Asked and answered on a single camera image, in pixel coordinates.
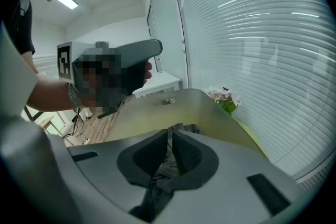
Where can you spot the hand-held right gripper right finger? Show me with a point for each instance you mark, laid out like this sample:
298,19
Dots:
236,191

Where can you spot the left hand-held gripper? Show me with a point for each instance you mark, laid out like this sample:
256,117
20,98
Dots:
78,60

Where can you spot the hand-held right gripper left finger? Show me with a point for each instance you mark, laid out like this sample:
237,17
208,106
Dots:
110,178

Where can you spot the dark grey garment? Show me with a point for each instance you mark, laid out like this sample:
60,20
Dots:
165,165

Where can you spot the person's left forearm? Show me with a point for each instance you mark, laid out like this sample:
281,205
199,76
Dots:
50,94

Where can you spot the person's left hand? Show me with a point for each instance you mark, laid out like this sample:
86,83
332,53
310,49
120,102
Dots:
149,70

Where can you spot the frosted glass door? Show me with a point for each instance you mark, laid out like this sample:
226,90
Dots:
162,34

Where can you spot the white square table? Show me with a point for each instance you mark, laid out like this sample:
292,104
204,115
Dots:
160,84

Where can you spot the white power strip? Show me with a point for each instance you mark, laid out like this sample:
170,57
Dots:
86,141

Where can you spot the pink flower bouquet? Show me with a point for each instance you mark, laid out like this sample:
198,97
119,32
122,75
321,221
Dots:
225,98

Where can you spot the person's black shirt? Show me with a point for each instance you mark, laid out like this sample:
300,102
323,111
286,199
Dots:
22,29

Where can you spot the large glass wall with blinds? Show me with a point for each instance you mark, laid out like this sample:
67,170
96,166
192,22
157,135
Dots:
262,60

